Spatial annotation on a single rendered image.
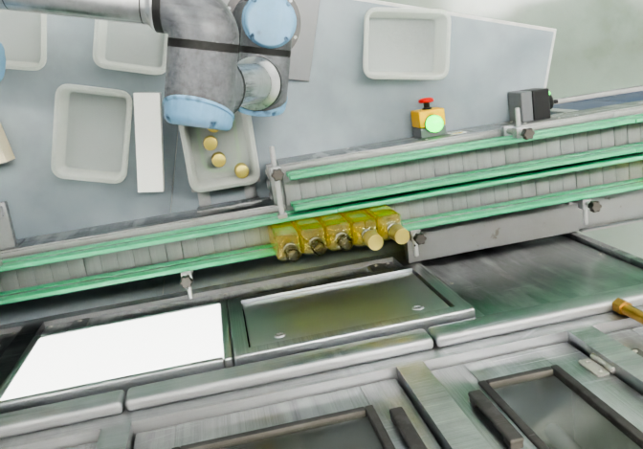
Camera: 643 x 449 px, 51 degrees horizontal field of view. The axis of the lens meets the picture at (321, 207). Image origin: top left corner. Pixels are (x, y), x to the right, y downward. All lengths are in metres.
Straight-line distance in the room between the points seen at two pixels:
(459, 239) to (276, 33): 0.71
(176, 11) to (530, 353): 0.83
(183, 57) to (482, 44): 0.99
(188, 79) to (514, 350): 0.73
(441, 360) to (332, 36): 0.91
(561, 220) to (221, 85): 1.08
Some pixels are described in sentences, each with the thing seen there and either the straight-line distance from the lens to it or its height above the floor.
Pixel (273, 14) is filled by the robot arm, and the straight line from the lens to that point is 1.51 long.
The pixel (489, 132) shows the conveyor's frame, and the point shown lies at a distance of 1.76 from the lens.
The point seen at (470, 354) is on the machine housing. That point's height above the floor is 1.43.
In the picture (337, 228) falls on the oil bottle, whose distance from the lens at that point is 1.46.
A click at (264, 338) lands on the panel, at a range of 1.34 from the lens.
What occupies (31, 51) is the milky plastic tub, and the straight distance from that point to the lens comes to 1.78.
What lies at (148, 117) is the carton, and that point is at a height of 0.81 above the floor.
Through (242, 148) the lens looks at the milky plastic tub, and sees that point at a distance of 1.73.
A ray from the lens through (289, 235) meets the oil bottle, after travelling 1.46.
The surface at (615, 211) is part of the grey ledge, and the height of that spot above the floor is 0.88.
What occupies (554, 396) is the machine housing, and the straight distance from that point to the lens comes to 1.13.
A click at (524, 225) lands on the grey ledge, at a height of 0.88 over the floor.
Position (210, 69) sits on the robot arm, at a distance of 1.10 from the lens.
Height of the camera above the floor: 2.49
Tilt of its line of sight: 76 degrees down
